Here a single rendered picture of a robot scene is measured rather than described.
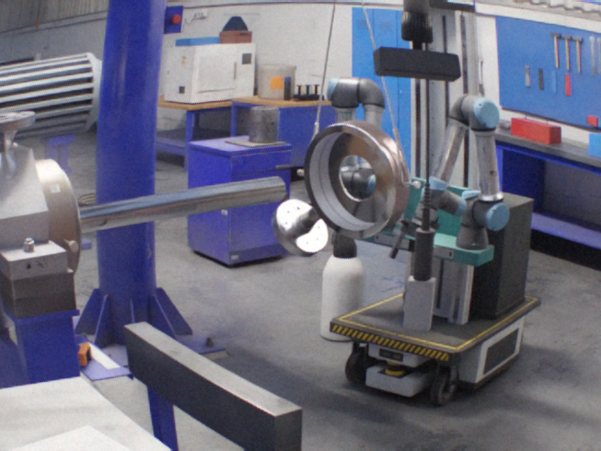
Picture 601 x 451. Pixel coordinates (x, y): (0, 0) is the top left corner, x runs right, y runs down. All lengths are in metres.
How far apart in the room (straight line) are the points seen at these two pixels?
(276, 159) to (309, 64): 3.49
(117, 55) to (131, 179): 0.62
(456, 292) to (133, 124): 1.64
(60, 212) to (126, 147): 1.97
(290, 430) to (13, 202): 0.86
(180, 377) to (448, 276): 2.16
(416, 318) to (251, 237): 3.79
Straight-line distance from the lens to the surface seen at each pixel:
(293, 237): 3.11
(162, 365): 2.08
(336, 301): 4.56
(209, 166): 5.88
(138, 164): 4.15
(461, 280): 3.90
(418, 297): 2.12
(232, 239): 5.78
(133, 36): 4.08
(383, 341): 3.80
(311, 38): 9.22
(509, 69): 7.27
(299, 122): 8.49
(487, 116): 3.38
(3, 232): 2.05
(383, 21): 7.66
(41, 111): 6.00
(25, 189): 2.11
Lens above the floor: 1.63
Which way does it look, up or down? 13 degrees down
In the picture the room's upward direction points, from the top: 1 degrees clockwise
